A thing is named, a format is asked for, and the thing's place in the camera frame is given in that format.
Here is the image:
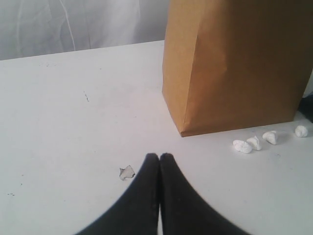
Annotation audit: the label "white backdrop curtain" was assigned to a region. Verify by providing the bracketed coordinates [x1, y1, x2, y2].
[0, 0, 169, 60]

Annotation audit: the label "small torn plastic scrap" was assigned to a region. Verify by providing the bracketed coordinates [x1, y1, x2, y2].
[119, 165, 135, 181]

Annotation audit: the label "brown paper shopping bag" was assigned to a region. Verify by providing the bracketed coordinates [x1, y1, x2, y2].
[162, 0, 313, 137]

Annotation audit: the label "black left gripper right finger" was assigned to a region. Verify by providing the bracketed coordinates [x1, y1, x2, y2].
[159, 153, 247, 235]

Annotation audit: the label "spaghetti package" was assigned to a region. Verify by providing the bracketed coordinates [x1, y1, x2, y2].
[298, 95, 313, 123]

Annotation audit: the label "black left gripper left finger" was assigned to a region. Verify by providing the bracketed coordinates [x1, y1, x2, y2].
[78, 153, 159, 235]

